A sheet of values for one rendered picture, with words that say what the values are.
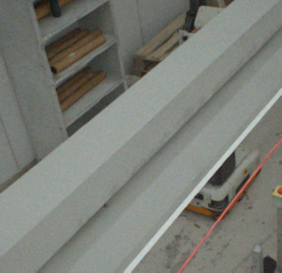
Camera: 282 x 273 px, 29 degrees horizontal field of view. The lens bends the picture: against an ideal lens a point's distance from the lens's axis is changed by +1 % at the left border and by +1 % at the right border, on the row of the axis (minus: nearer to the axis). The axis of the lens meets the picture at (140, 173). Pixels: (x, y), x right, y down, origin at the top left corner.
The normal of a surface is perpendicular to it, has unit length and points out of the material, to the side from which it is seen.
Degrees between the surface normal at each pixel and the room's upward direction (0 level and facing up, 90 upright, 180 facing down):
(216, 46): 0
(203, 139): 61
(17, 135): 90
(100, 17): 90
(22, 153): 90
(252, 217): 0
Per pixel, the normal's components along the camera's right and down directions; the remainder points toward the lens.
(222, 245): -0.14, -0.79
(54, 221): 0.82, 0.25
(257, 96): 0.65, -0.16
